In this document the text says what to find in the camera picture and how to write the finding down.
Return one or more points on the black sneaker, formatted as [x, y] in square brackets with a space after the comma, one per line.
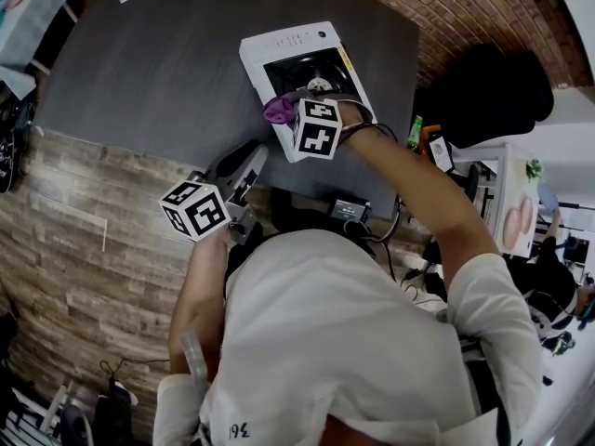
[9, 161]

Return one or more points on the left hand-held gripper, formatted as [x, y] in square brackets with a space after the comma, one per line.
[195, 212]

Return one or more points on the green bottle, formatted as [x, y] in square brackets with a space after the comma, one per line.
[415, 130]

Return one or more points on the purple cloth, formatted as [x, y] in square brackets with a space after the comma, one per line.
[279, 109]

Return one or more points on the white printed card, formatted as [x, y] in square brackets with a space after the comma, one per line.
[440, 152]

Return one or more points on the table with light blue tablecloth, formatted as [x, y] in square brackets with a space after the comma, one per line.
[28, 26]

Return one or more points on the person's white shirt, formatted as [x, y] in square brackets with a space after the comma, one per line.
[334, 332]

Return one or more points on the white portable gas stove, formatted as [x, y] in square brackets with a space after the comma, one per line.
[279, 42]

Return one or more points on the white table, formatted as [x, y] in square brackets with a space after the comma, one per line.
[513, 179]

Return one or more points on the black office chair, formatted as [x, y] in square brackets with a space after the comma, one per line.
[497, 95]

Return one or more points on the blue plate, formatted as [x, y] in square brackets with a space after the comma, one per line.
[547, 197]

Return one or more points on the small green plant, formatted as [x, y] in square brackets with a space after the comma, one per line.
[533, 170]

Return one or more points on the person's left forearm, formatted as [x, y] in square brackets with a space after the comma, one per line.
[195, 295]

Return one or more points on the black bag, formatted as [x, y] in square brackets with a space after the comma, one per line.
[114, 411]

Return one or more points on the person's right forearm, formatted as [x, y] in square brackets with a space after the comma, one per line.
[418, 188]

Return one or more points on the orange plastic object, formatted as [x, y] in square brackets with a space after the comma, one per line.
[425, 133]

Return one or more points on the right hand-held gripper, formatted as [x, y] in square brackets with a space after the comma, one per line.
[316, 137]

